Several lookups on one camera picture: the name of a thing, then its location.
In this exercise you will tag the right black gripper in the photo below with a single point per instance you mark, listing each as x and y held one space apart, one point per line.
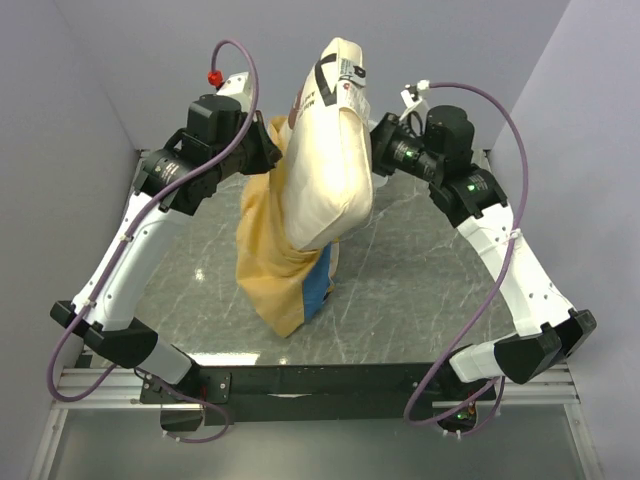
382 138

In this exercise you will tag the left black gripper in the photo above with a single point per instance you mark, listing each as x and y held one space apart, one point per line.
268 154

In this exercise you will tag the cream pillow with bear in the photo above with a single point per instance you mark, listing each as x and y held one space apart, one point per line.
329 187

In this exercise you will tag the blue yellow Pikachu pillowcase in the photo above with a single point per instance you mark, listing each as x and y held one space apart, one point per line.
286 286

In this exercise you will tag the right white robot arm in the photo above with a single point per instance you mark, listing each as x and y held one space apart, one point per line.
548 329

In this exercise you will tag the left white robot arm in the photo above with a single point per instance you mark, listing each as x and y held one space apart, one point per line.
166 194

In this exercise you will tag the black base bar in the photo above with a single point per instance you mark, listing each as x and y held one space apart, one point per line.
221 396

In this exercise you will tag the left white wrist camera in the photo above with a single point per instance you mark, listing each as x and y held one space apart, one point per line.
238 87

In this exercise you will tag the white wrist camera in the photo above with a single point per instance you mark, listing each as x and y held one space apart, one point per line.
414 98
238 87

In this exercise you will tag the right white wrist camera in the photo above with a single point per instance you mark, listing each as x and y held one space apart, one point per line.
414 98

